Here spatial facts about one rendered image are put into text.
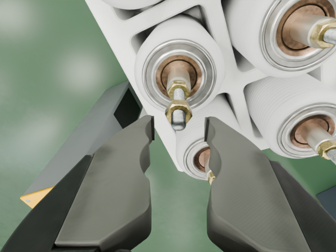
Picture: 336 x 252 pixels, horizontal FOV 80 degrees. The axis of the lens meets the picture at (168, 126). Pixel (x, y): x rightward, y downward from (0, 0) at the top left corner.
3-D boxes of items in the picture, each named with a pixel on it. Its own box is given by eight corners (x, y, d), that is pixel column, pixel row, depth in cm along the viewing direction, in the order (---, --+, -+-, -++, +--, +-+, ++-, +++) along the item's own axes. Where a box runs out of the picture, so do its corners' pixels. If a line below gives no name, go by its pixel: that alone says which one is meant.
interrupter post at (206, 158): (205, 166, 28) (208, 185, 25) (200, 153, 26) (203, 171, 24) (223, 161, 27) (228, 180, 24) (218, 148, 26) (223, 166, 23)
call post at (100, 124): (144, 104, 51) (107, 219, 24) (120, 113, 52) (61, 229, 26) (130, 78, 47) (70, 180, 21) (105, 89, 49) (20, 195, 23)
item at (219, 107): (185, 124, 45) (188, 190, 30) (170, 86, 40) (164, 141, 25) (228, 111, 43) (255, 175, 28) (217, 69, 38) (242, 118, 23)
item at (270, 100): (232, 58, 37) (269, 102, 22) (288, 47, 35) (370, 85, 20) (234, 105, 42) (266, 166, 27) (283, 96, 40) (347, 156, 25)
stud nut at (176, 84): (167, 98, 19) (166, 102, 18) (168, 80, 18) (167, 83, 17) (188, 99, 18) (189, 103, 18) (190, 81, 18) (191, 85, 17)
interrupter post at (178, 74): (184, 61, 20) (185, 71, 17) (194, 82, 21) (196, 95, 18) (163, 71, 21) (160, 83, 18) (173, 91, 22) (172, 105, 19)
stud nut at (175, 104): (164, 119, 15) (164, 125, 15) (165, 98, 14) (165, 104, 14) (190, 120, 15) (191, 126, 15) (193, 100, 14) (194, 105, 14)
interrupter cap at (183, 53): (199, 22, 18) (199, 23, 18) (225, 93, 22) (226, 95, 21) (128, 59, 20) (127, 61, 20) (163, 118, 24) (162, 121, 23)
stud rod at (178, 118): (173, 88, 20) (170, 131, 13) (173, 78, 19) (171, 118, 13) (183, 88, 20) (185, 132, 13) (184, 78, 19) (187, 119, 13)
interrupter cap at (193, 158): (193, 182, 29) (193, 186, 29) (175, 143, 26) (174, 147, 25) (246, 170, 28) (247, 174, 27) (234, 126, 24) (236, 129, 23)
